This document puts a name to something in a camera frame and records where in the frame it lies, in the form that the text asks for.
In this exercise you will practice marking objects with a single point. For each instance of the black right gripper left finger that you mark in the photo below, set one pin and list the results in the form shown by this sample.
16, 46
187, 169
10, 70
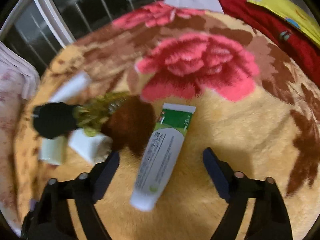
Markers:
50, 218

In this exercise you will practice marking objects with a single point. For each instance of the yellow green wrapper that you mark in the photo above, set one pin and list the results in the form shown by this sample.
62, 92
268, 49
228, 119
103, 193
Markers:
91, 116

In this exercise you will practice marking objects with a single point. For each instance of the white foam stick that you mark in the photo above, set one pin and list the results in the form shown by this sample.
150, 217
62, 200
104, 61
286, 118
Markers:
71, 88

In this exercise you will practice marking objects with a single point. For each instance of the white green ointment tube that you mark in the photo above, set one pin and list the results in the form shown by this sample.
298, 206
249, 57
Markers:
160, 155

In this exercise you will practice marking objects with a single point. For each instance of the small white bottle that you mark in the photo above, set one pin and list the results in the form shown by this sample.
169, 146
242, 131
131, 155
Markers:
52, 151

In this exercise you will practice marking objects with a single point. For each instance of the black cloth pouch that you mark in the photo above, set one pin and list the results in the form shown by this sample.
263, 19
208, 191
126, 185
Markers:
54, 119

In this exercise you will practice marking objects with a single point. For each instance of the pink floral rolled quilt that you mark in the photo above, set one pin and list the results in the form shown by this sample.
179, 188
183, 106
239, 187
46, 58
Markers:
19, 82

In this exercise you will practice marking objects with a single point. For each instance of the floral orange plush blanket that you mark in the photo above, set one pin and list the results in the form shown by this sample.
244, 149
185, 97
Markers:
255, 108

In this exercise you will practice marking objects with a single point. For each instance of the red blanket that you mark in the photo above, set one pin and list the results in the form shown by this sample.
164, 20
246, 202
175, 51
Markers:
288, 38

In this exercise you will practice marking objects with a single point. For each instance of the white framed window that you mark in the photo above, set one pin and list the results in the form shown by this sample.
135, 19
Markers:
37, 30

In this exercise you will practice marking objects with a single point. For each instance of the yellow cartoon pillow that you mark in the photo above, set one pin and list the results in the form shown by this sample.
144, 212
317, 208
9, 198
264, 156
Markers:
292, 14

